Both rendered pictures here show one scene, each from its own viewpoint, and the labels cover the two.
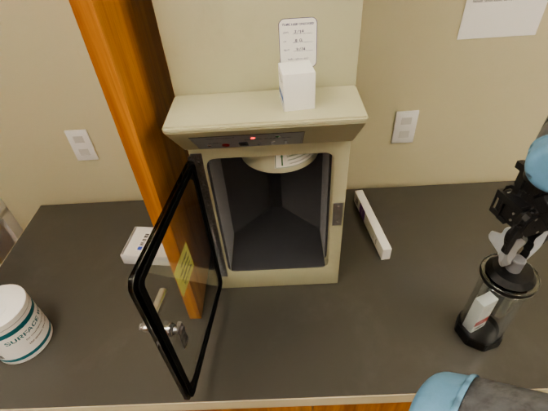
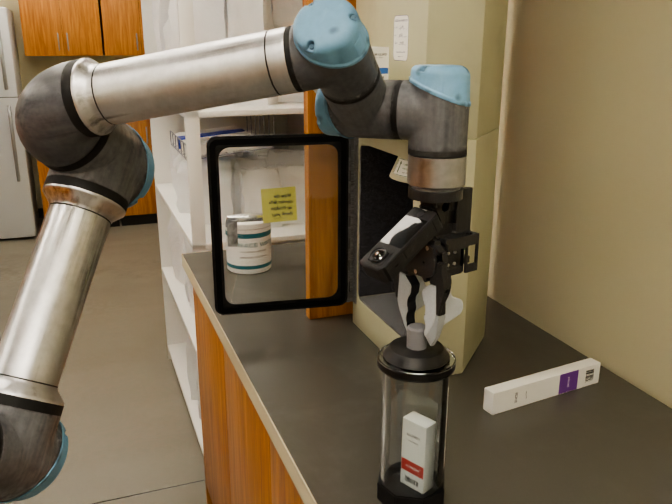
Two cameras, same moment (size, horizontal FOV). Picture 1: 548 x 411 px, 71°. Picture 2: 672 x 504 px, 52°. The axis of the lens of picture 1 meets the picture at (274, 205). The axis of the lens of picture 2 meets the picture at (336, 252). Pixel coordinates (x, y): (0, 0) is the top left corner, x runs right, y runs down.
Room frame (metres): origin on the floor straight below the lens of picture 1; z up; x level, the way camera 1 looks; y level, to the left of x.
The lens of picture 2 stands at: (0.02, -1.22, 1.58)
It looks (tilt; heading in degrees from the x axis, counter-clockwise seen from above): 17 degrees down; 67
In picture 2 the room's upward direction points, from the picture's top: straight up
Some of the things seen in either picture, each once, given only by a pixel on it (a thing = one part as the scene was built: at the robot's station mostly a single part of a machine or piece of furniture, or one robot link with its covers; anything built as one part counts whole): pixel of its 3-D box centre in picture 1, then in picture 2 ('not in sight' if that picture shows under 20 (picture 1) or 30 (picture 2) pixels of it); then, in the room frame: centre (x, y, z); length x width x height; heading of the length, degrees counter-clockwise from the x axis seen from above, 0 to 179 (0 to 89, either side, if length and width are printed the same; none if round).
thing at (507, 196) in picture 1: (532, 198); (437, 231); (0.49, -0.46, 1.34); 0.09 x 0.08 x 0.12; 13
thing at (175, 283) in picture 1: (189, 283); (280, 225); (0.47, 0.18, 1.19); 0.30 x 0.01 x 0.40; 170
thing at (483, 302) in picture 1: (492, 303); (413, 423); (0.46, -0.46, 1.06); 0.11 x 0.11 x 0.21
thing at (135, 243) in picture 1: (154, 245); not in sight; (0.80, 0.37, 0.96); 0.16 x 0.12 x 0.04; 81
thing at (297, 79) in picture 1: (296, 86); (369, 64); (0.58, -0.05, 1.54); 0.05 x 0.05 x 0.06; 4
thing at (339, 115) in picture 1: (266, 131); not in sight; (0.58, 0.00, 1.46); 0.32 x 0.11 x 0.10; 88
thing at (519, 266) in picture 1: (512, 269); (416, 348); (0.46, -0.46, 1.18); 0.09 x 0.09 x 0.07
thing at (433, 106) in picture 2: not in sight; (436, 110); (0.48, -0.45, 1.50); 0.09 x 0.08 x 0.11; 138
